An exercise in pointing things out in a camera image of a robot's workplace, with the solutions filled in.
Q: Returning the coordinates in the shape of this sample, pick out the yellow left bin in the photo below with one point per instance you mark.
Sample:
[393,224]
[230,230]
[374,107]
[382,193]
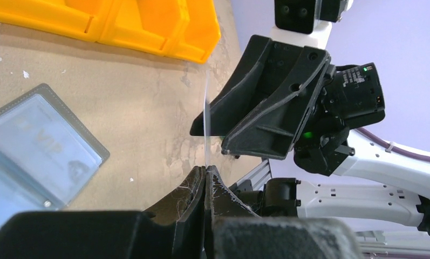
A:
[79,19]

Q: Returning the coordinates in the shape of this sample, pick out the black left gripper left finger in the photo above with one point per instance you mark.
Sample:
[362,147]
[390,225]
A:
[171,228]

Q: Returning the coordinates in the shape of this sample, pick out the yellow right bin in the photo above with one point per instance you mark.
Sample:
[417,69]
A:
[200,33]

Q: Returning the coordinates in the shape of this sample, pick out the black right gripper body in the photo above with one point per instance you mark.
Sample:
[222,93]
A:
[353,98]

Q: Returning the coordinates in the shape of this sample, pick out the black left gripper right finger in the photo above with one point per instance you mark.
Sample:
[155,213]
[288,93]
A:
[232,230]

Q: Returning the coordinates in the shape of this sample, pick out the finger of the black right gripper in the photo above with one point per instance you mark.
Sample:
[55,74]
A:
[273,127]
[263,66]

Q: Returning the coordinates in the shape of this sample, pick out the grey leather card holder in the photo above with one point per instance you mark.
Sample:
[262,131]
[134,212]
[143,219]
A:
[47,155]

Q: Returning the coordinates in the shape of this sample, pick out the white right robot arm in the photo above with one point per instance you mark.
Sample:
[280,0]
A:
[308,23]

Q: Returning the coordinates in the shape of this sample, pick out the yellow bin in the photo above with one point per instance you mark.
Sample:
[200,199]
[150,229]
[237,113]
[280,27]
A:
[148,26]
[79,19]
[200,33]

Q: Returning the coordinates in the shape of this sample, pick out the yellow middle bin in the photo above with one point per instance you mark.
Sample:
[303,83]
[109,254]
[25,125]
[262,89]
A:
[148,26]

